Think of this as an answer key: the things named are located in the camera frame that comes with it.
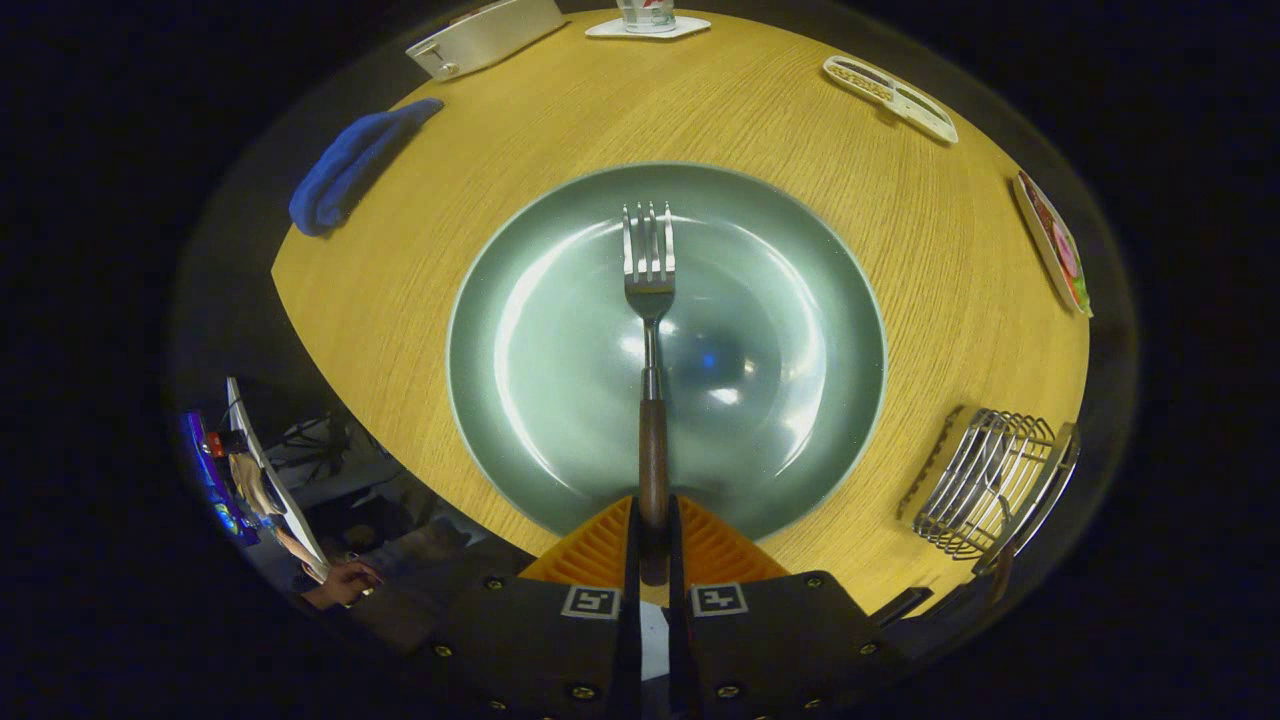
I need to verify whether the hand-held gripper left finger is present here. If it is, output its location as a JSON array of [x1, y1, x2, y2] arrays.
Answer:
[[425, 495, 643, 720]]

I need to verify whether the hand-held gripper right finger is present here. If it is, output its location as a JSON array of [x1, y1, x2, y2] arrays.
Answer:
[[668, 495, 906, 720]]

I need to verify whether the wooden-handled metal fork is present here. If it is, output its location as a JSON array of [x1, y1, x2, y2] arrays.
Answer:
[[622, 201, 677, 586]]

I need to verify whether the dark equipment clutter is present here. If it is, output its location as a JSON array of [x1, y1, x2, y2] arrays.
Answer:
[[265, 412, 401, 561]]

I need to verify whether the pale green plate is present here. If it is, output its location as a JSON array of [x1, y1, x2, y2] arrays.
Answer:
[[446, 162, 888, 542]]

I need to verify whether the white-framed board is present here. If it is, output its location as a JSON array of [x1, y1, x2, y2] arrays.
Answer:
[[225, 376, 333, 583]]

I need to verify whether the plate of toy food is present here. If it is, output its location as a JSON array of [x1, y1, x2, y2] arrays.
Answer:
[[1013, 170, 1093, 318]]

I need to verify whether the blue folded cloth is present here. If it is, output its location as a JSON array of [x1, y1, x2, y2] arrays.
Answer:
[[288, 97, 445, 238]]

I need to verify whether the white divided bean tray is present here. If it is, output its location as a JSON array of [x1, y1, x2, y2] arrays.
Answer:
[[822, 55, 959, 145]]

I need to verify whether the white toaster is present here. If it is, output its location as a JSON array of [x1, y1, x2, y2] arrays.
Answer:
[[405, 0, 566, 82]]

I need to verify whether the white square coaster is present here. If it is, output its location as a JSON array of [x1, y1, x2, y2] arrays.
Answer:
[[585, 14, 712, 41]]

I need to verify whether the small white drink bottle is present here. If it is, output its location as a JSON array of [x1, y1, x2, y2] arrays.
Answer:
[[617, 0, 678, 34]]

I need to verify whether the metal wire rack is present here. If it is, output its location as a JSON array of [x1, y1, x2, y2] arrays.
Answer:
[[897, 404, 1082, 577]]

